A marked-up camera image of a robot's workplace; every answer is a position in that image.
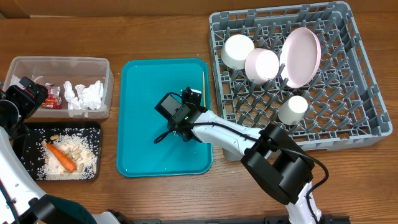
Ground teal serving tray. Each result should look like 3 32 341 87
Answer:
116 58 213 177

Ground pink bowl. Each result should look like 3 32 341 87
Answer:
244 48 279 84

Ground orange carrot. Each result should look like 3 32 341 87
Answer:
45 143 77 172

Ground grey dishwasher rack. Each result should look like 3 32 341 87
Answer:
209 1 392 151

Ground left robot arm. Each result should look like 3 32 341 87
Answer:
1 77 120 224

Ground wooden chopstick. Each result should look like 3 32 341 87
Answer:
202 72 206 108

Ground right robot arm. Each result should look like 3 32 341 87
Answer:
154 93 323 223

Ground black plastic tray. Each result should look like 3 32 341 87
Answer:
13 121 102 180

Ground white paper cup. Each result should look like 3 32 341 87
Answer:
278 96 308 125

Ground clear plastic bin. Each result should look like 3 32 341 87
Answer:
2 56 114 119

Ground white bowl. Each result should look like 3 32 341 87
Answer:
221 34 254 70

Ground food scraps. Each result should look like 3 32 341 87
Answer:
21 128 101 180

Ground white tissue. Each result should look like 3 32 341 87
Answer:
75 80 104 110
63 81 80 110

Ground red snack wrapper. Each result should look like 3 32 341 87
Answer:
42 83 62 109

